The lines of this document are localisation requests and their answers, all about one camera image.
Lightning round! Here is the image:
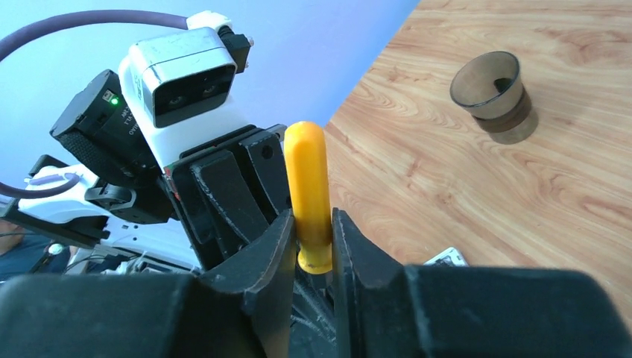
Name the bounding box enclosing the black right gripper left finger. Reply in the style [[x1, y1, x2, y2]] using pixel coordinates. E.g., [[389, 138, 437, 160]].
[[199, 210, 297, 357]]

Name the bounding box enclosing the brown translucent plastic cup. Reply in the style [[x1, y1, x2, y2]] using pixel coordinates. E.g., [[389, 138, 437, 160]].
[[449, 51, 539, 145]]

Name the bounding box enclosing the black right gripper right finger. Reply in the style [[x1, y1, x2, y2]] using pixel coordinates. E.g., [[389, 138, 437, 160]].
[[332, 208, 410, 357]]

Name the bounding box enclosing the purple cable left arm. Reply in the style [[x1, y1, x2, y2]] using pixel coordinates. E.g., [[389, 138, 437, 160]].
[[0, 10, 189, 200]]

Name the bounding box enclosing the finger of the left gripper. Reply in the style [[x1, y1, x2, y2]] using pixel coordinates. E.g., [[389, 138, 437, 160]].
[[240, 130, 290, 214], [191, 150, 268, 243]]

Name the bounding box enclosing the yellow handled screwdriver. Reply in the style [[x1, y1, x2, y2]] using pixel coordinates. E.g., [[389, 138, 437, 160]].
[[283, 122, 332, 274]]

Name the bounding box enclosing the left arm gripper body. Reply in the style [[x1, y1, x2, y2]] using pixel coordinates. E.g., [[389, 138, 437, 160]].
[[50, 70, 281, 269]]

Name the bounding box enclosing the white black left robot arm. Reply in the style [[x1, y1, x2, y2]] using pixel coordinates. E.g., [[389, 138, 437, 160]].
[[1, 70, 296, 357]]

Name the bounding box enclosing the small white remote control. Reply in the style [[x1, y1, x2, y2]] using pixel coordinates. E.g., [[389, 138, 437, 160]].
[[424, 247, 468, 267]]

